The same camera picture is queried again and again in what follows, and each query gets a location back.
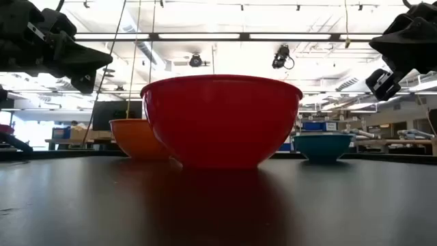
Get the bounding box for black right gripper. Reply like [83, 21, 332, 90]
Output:
[365, 1, 437, 102]

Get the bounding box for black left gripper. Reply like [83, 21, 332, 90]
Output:
[0, 0, 114, 95]

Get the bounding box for orange plastic bowl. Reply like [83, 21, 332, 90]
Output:
[109, 118, 171, 161]

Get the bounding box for teal plastic bowl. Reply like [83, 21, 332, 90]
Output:
[292, 132, 355, 163]

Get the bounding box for nested rainbow bowls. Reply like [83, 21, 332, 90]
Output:
[140, 74, 304, 170]

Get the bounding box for black computer monitor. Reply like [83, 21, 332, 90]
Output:
[91, 100, 143, 132]

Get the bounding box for brown cardboard box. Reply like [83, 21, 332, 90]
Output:
[69, 126, 114, 141]

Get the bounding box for blue box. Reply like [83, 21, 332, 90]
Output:
[51, 126, 72, 140]

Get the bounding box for blue storage bin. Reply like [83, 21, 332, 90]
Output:
[301, 121, 339, 133]

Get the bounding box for black slanted bar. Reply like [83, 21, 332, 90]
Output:
[0, 131, 34, 154]

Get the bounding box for round black ceiling fixture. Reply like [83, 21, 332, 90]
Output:
[188, 53, 204, 68]

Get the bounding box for thin black hanging cable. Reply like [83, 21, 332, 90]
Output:
[81, 0, 128, 146]

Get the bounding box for black overhead camera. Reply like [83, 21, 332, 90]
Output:
[271, 44, 296, 70]

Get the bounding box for black horizontal frame bar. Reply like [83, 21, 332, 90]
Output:
[73, 31, 384, 43]

